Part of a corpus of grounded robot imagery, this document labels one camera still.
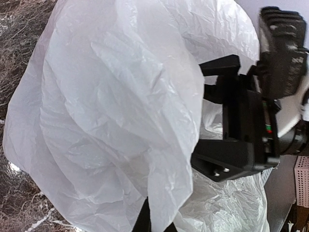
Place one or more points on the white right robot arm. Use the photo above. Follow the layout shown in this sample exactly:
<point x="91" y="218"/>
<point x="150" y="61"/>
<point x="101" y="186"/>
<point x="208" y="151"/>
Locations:
<point x="294" y="142"/>

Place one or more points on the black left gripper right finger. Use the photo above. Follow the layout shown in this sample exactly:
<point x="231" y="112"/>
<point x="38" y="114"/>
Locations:
<point x="171" y="228"/>

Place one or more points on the white perforated storage basket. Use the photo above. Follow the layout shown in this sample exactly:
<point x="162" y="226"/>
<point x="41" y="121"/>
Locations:
<point x="301" y="171"/>

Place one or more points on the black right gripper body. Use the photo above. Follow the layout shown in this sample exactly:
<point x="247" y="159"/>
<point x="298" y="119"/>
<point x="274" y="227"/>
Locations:
<point x="250" y="141"/>

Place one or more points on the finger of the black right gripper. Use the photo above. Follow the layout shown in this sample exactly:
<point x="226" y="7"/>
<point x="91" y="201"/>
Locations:
<point x="221" y="160"/>
<point x="228" y="65"/>

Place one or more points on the white plastic bag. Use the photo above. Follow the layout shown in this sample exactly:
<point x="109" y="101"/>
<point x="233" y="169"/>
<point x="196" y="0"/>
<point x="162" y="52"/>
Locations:
<point x="109" y="110"/>

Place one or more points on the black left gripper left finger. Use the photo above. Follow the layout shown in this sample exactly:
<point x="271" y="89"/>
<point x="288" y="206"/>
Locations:
<point x="143" y="222"/>

